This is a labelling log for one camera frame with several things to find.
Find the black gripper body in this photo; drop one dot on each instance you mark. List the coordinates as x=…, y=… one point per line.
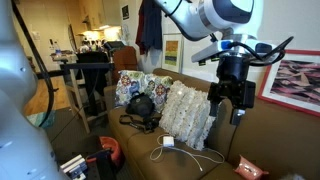
x=232, y=73

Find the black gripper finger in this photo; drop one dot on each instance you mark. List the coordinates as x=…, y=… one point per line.
x=214, y=107
x=236, y=116

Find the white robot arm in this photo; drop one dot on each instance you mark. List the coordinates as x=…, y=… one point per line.
x=230, y=24

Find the orange round bag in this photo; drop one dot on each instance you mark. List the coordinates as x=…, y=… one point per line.
x=113, y=145

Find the white shaggy pillow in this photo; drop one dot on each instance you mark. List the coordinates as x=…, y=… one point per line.
x=186, y=115

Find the brown leather sofa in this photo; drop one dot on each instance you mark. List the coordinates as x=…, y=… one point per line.
x=277, y=139

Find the pink tissue pack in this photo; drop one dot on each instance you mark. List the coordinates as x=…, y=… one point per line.
x=248, y=170

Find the white power adapter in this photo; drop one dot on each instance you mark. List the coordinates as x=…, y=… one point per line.
x=168, y=141

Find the colourful patterned pillow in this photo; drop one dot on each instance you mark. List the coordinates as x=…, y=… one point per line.
x=131, y=82

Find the red framed picture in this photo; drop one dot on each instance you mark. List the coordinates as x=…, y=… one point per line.
x=294, y=82

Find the small framed abstract picture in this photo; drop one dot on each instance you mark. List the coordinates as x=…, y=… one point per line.
x=172, y=52

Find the dark hanging jacket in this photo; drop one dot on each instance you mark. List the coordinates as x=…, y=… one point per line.
x=149, y=32

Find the wooden high table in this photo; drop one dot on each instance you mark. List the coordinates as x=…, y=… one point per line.
x=86, y=105

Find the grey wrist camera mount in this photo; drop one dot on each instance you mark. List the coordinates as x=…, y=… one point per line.
x=254, y=50

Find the black camera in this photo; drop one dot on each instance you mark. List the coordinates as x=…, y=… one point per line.
x=147, y=125

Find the black camera bag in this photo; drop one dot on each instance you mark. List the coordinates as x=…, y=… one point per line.
x=140, y=104

